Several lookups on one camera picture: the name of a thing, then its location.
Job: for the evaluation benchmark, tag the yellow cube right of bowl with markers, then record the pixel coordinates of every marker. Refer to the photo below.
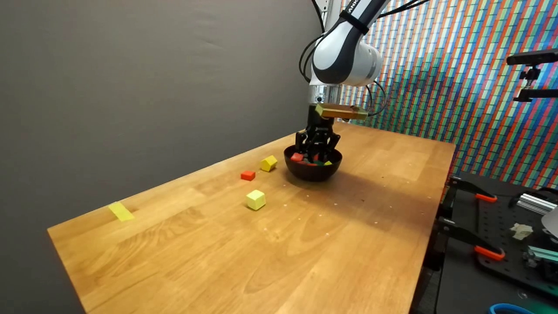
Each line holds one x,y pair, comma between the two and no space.
268,164

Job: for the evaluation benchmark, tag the orange black clamp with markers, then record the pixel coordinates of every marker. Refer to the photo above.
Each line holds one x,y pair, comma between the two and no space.
477,192

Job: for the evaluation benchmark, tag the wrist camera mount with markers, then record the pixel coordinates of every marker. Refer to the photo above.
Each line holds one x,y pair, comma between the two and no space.
340,111

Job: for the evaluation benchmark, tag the white crumpled object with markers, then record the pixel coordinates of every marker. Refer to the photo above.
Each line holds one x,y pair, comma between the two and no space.
519,230

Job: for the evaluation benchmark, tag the large red cube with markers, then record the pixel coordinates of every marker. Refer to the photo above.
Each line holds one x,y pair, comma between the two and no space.
298,157

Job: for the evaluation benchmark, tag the teal tool on pegboard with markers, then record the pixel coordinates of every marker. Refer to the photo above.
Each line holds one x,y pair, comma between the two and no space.
535,254

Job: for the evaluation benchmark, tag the yellow-green cube left of bowl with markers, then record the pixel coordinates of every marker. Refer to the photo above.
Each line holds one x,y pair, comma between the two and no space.
254,199

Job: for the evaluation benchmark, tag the orange clamp at edge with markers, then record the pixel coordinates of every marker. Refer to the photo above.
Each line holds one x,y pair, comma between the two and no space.
479,246

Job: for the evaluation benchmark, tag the black bowl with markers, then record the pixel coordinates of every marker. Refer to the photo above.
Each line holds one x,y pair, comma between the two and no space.
312,171

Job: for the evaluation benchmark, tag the yellow tape strip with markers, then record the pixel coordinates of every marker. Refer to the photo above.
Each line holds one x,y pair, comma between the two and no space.
120,211

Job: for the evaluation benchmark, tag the small red block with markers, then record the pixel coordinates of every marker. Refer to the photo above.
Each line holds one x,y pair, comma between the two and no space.
247,174

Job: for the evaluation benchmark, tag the camera stand arm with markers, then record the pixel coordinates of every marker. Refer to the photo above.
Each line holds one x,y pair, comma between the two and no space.
531,70

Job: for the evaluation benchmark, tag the blue scissors handle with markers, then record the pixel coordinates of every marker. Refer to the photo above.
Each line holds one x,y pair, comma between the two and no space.
507,309

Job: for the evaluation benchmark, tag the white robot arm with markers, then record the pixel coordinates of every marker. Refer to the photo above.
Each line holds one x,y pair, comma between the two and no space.
338,57

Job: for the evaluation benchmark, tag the black pegboard panel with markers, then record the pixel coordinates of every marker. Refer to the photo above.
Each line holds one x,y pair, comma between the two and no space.
493,221

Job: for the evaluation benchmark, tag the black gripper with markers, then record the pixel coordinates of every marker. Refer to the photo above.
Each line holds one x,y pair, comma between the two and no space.
317,136

